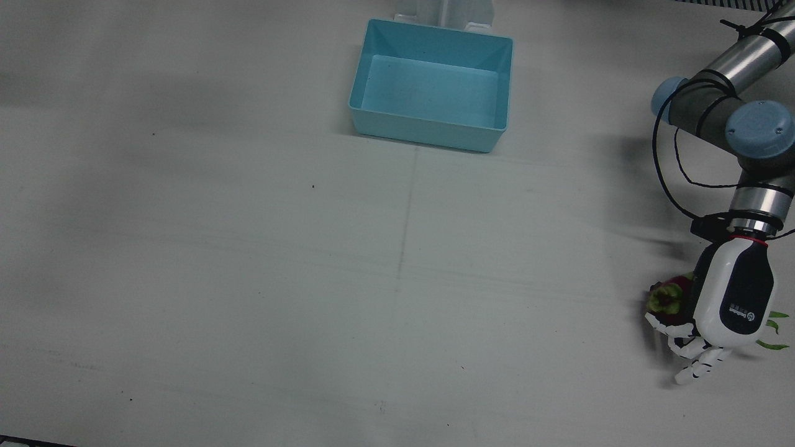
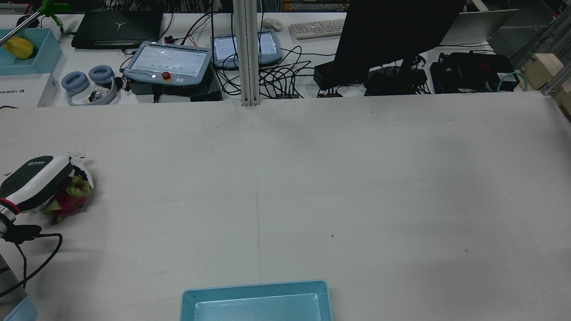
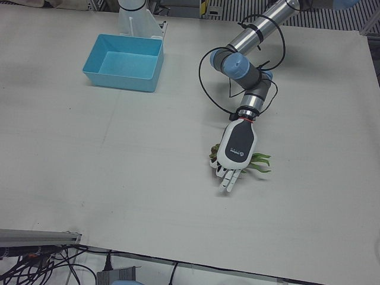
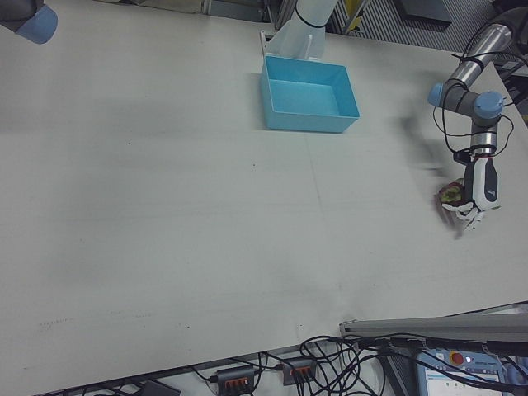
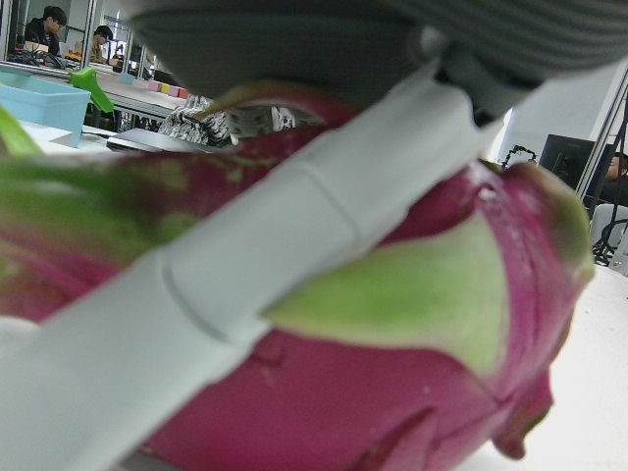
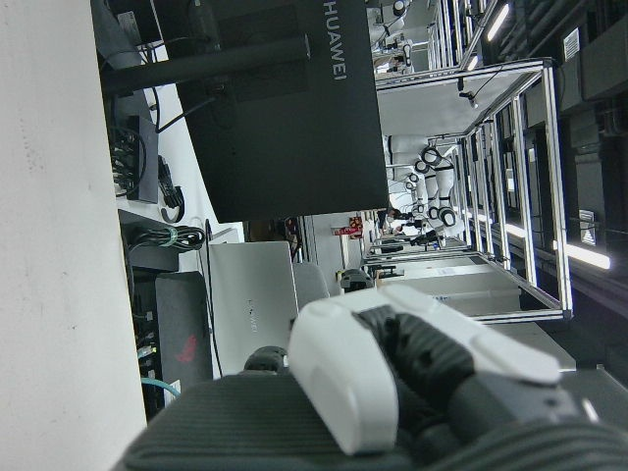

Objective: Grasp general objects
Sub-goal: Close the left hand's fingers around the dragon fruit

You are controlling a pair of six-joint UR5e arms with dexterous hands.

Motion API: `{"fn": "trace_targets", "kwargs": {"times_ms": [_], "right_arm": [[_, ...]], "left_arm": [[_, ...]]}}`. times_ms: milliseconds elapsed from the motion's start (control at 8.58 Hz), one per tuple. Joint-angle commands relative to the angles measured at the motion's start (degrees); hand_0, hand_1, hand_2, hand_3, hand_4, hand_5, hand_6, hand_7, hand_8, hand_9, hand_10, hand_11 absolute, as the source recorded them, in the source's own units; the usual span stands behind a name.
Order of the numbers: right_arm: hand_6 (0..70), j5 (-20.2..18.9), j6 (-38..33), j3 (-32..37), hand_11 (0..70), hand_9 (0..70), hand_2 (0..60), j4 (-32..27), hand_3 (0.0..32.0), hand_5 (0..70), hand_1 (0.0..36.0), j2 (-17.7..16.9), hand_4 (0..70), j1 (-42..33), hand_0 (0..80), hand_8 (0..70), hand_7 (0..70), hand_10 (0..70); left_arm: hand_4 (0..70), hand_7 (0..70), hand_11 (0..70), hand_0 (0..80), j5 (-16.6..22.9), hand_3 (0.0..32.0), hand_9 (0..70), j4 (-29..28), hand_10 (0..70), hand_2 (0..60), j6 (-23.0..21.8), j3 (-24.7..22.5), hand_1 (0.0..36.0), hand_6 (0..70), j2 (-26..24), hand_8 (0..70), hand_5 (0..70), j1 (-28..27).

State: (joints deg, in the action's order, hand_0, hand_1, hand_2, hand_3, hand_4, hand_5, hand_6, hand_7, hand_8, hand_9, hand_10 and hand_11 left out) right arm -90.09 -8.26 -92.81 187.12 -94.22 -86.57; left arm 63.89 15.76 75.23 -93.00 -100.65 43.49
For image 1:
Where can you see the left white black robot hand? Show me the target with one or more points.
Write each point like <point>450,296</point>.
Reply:
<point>733,298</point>

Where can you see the pink green dragon fruit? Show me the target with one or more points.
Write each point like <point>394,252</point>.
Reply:
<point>667,301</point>

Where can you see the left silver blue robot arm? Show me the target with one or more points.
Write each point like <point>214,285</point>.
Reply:
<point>745,118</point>

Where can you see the light blue plastic bin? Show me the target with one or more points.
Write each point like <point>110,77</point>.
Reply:
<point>435,87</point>

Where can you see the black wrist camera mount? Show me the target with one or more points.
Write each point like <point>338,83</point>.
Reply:
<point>714,225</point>

